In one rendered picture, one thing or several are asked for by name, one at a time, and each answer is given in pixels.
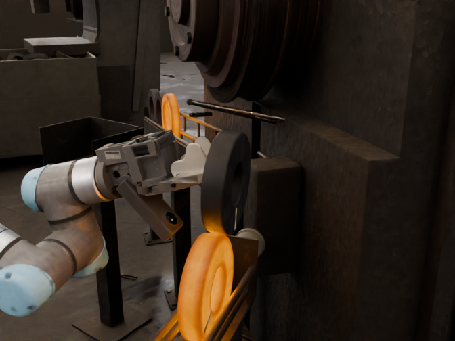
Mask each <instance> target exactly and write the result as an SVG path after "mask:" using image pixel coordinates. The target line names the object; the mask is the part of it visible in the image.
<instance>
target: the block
mask: <svg viewBox="0 0 455 341"><path fill-rule="evenodd" d="M300 195H301V167H300V165H299V164H297V163H296V162H295V161H293V160H291V159H290V158H289V157H286V156H276V157H269V158H256V159H251V173H250V180H249V186H248V194H247V198H246V204H245V207H244V229H246V228H251V229H255V230H257V231H258V232H259V233H260V234H261V235H262V236H263V239H264V241H265V248H264V251H263V252H262V254H261V256H260V257H258V261H257V277H258V278H260V277H267V276H271V275H278V274H283V273H290V272H293V271H295V270H296V268H297V249H298V235H299V209H300Z"/></svg>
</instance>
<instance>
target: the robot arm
mask: <svg viewBox="0 0 455 341"><path fill-rule="evenodd" d="M140 136H141V137H140ZM210 146H211V144H210V142H209V140H208V139H207V138H206V137H198V138H197V139H196V140H195V143H190V144H188V146H187V148H186V154H184V155H183V156H182V157H181V159H180V160H179V158H178V153H180V151H179V147H178V144H177V141H175V139H174V136H173V132H172V129H170V130H167V131H161V132H157V133H150V134H147V135H138V136H135V137H133V138H132V139H130V140H129V141H128V142H124V143H118V144H114V143H109V144H106V145H105V146H104V147H101V148H99V149H97V150H96V151H95V152H96V155H97V156H94V157H90V158H84V159H81V160H74V161H70V162H64V163H59V164H48V165H47V166H44V167H41V168H36V169H33V170H31V171H30V172H28V173H27V174H26V175H25V177H24V178H23V181H22V185H21V194H22V199H23V200H24V203H25V204H26V205H27V206H28V207H29V208H30V209H31V210H33V211H35V212H44V213H45V216H46V217H47V220H48V223H49V226H50V228H51V231H52V234H51V235H49V236H48V237H46V238H45V239H44V240H42V241H40V242H39V243H38V244H37V245H35V246H34V245H33V244H31V243H30V242H28V241H27V240H25V239H24V238H23V237H20V236H19V235H18V234H16V233H14V232H13V231H12V230H10V229H8V228H7V227H5V226H4V225H2V224H1V223H0V309H1V310H2V311H3V312H5V313H7V314H9V315H13V316H17V317H22V316H26V315H29V314H31V313H32V312H34V311H35V310H37V309H38V308H39V307H40V306H41V305H43V304H44V303H46V302H47V301H48V300H49V299H50V298H51V297H52V296H53V295H54V293H55V292H56V291H57V290H59V289H60V288H61V287H62V286H63V285H64V284H65V283H66V282H67V281H68V280H69V279H70V278H71V277H75V278H80V277H86V276H89V275H92V274H94V273H96V272H97V271H99V270H101V269H103V268H104V267H105V266H106V264H107V263H108V259H109V257H108V252H107V249H106V242H105V239H104V237H103V236H102V233H101V231H100V228H99V225H98V222H97V220H96V217H95V214H94V212H93V208H92V206H91V204H95V203H100V202H108V201H111V200H113V199H117V198H121V197H124V199H125V200H126V201H127V202H128V203H129V204H130V205H131V206H132V207H133V209H134V210H135V211H136V212H137V213H138V214H139V215H140V217H141V218H143V220H145V222H146V223H147V224H148V225H149V226H150V227H151V228H152V229H153V231H154V232H155V233H156V234H157V235H158V236H159V237H160V238H161V240H163V241H167V240H168V239H169V238H170V237H172V236H173V235H174V234H175V233H176V232H177V231H178V230H179V229H180V228H181V227H182V226H183V221H182V220H181V219H180V217H179V216H178V215H177V214H176V213H175V212H174V211H173V209H172V208H171V207H170V206H169V205H168V204H167V203H166V202H165V201H164V200H163V199H162V198H161V197H160V196H159V194H161V193H165V192H170V191H177V190H180V189H184V188H187V187H191V186H195V185H198V184H200V183H202V175H203V171H204V165H205V162H206V159H207V154H208V152H209V149H210Z"/></svg>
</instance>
